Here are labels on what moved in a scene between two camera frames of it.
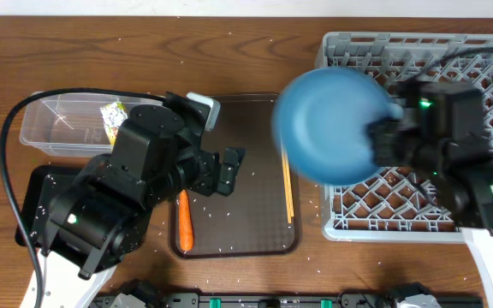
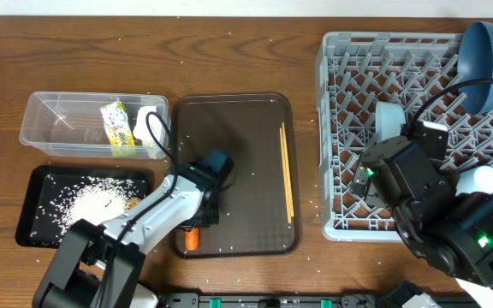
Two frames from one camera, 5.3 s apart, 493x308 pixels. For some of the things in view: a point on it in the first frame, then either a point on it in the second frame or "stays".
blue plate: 321,120 to 485,52
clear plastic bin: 72,124 stays
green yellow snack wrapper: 114,114 stays
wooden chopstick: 289,186 stays
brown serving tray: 252,222 stays
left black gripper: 216,178 to 215,222
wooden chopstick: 288,196 stays
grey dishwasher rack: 396,204 stays
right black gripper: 385,133 to 359,183
